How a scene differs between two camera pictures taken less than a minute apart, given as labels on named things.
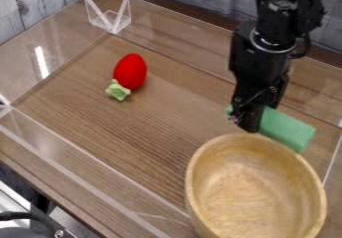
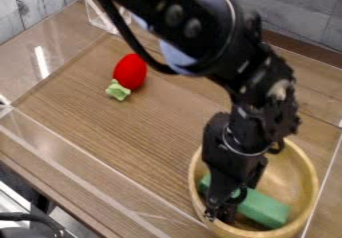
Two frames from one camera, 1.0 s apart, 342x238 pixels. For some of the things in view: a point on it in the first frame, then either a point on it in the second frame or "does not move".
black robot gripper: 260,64 → 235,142
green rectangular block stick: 284,128 → 257,206
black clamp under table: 42,225 does not move
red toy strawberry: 129,74 does not move
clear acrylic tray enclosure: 113,91 does not move
